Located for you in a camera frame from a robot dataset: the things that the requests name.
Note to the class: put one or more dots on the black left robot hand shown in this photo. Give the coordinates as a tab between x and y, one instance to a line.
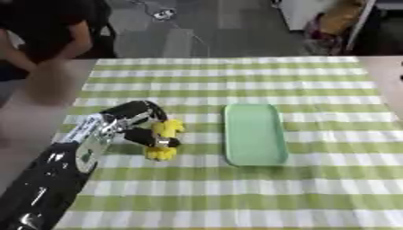
134	111

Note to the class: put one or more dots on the green tray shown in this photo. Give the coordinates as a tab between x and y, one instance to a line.
255	134

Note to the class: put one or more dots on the bag with yellow contents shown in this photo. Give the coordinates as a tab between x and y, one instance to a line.
336	27

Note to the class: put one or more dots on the yellow toy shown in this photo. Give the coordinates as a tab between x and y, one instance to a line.
165	131

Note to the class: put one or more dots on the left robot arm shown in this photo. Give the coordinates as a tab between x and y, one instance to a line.
52	167

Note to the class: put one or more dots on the person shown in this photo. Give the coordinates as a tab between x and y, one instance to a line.
39	33

